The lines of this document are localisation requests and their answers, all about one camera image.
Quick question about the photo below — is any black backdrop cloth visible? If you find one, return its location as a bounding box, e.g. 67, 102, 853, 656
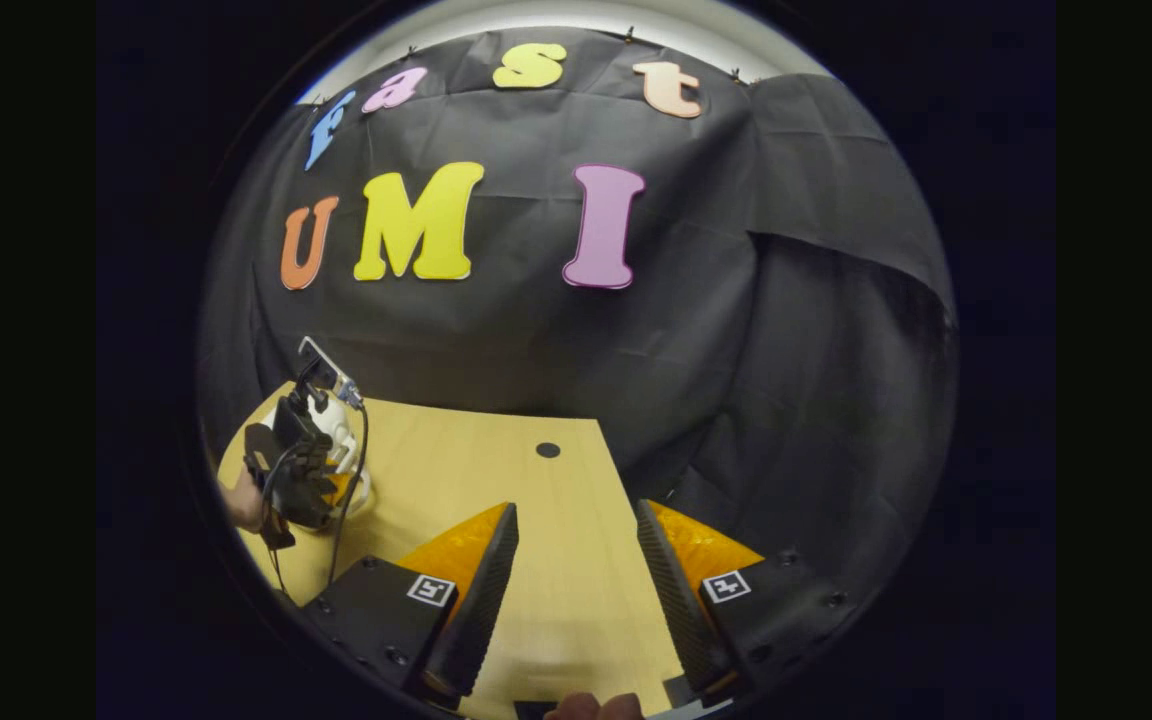
198, 27, 959, 561

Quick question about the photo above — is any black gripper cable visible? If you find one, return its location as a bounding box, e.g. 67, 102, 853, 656
328, 400, 371, 586

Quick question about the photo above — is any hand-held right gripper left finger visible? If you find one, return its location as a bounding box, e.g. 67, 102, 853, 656
299, 500, 522, 704

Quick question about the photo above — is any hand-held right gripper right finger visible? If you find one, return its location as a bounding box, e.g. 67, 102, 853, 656
634, 498, 855, 701

